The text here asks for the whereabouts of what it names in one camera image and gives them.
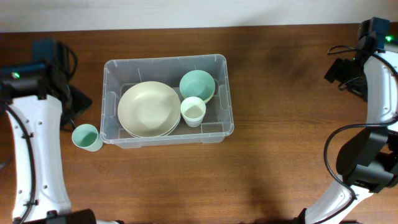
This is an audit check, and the green cup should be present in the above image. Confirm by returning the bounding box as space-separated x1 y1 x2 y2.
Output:
72 124 103 152

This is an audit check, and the beige plate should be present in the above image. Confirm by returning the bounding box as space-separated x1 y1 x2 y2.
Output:
118 82 181 138

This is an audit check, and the mint green bowl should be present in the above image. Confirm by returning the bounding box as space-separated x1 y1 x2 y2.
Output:
179 70 216 100

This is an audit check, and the cream cup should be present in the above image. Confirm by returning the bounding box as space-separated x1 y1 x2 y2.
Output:
180 96 206 128

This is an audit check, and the yellow bowl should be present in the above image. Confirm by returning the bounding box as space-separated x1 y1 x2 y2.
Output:
203 91 215 104

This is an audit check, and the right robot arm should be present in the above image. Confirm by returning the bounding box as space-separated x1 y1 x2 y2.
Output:
293 17 397 223

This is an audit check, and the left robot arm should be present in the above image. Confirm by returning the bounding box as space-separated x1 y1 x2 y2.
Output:
1 38 100 223

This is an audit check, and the clear plastic storage bin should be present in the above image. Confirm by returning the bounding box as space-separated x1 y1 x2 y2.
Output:
99 54 234 149

